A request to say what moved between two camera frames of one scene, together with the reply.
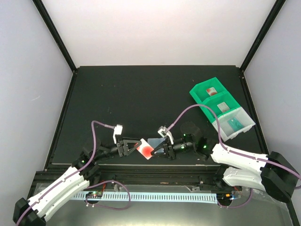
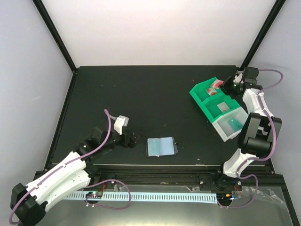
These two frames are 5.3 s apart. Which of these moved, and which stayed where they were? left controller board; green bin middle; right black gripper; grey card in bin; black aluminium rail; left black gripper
Moved: right black gripper; left black gripper
Stayed: grey card in bin; green bin middle; black aluminium rail; left controller board
